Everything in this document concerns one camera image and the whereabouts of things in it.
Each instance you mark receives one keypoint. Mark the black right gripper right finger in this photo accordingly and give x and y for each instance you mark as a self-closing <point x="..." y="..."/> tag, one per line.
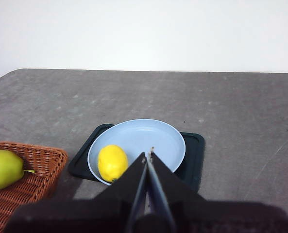
<point x="197" y="216"/>

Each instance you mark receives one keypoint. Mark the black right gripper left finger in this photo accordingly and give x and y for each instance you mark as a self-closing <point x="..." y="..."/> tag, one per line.
<point x="97" y="213"/>

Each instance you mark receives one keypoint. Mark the yellow lemon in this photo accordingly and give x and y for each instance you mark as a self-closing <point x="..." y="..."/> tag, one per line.
<point x="112" y="162"/>

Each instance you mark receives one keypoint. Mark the blue round plate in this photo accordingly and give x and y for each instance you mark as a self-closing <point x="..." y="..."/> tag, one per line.
<point x="143" y="138"/>

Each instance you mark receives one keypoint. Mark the brown woven wicker basket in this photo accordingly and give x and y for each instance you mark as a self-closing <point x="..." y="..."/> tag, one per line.
<point x="37" y="174"/>

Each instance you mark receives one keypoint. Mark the black flat tray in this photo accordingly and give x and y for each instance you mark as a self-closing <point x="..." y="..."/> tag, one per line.
<point x="194" y="155"/>

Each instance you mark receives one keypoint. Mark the green apple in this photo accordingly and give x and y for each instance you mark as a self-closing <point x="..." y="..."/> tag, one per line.
<point x="3" y="170"/>

